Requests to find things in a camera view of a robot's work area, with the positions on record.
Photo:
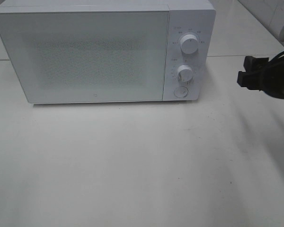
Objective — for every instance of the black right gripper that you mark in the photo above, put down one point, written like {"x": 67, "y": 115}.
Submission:
{"x": 272, "y": 77}

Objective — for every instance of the white microwave door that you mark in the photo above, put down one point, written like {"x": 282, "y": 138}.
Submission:
{"x": 87, "y": 57}

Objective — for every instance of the white microwave knob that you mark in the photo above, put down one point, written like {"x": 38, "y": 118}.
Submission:
{"x": 189, "y": 43}
{"x": 184, "y": 73}

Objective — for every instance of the round microwave door-release button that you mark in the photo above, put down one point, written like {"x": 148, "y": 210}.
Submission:
{"x": 181, "y": 92}

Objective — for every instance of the white microwave oven body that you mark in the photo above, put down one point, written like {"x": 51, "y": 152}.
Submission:
{"x": 185, "y": 16}

